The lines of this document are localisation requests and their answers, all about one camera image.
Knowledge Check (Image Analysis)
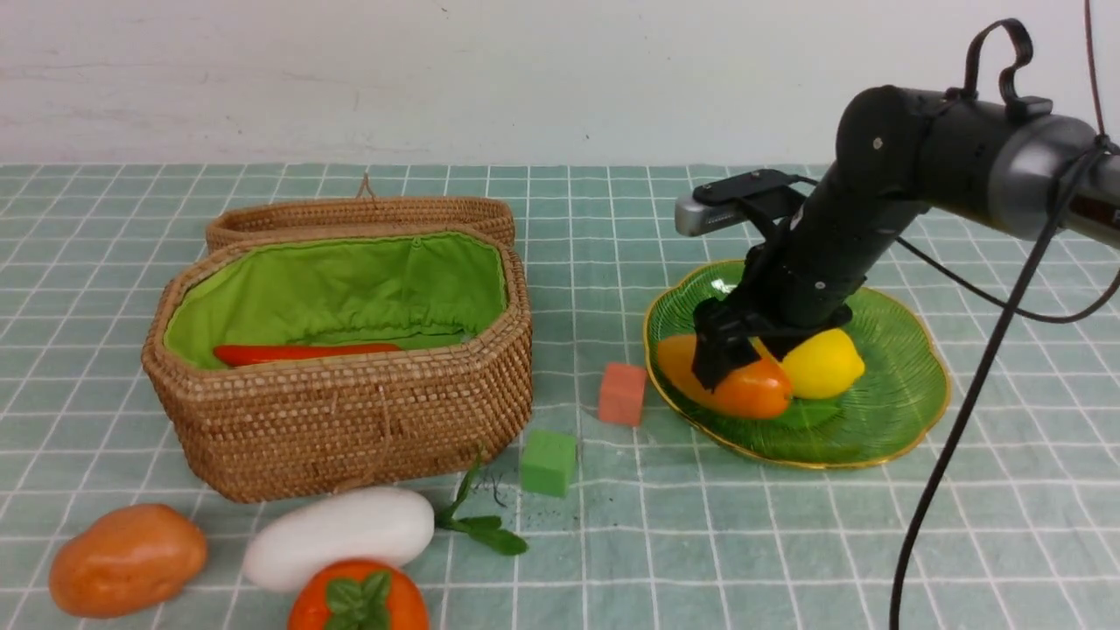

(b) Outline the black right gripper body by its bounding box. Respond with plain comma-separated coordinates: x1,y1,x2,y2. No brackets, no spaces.
694,172,928,351

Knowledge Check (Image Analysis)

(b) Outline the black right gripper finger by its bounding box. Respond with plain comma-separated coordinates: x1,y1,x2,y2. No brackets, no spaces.
691,328,760,391

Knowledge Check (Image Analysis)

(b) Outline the orange yellow toy mango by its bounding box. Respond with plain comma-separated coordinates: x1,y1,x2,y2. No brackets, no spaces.
655,334,795,419

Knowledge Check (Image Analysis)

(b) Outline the yellow toy lemon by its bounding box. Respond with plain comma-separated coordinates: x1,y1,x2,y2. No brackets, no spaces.
780,328,865,400

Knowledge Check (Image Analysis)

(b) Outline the orange toy persimmon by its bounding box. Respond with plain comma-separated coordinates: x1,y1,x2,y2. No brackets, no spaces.
287,560,431,630

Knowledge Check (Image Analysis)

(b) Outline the red toy chili pepper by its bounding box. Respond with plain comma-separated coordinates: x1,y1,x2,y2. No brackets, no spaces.
213,342,403,368

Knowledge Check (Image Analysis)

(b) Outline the brown toy potato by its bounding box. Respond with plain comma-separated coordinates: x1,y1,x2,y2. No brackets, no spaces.
48,503,208,619

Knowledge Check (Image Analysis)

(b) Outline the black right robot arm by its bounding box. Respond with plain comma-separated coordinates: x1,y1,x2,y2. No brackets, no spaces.
675,85,1117,390

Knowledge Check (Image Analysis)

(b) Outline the orange foam cube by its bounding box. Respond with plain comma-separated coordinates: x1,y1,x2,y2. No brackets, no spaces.
598,362,648,427

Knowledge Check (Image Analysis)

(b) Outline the green leaf-shaped glass plate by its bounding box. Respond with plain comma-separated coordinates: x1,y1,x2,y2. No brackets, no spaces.
641,259,953,470

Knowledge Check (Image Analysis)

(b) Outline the green foam cube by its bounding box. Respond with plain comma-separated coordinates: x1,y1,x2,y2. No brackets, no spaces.
520,430,578,498

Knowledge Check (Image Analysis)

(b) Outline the green plastic leaf sprig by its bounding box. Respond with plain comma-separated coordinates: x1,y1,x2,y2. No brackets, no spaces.
433,456,529,556

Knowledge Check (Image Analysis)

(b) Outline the white toy radish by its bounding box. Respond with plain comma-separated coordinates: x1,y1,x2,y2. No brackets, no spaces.
241,487,435,592

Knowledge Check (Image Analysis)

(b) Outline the woven wicker basket lid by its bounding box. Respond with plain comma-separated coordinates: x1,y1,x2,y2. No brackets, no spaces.
205,174,516,251

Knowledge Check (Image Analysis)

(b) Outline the woven wicker basket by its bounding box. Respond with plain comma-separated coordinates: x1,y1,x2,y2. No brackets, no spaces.
141,226,535,503

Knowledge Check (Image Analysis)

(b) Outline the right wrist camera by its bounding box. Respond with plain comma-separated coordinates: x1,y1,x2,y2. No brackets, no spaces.
675,169,808,240

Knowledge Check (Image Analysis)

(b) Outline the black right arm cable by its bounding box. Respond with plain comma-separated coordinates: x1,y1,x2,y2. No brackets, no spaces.
888,0,1120,630

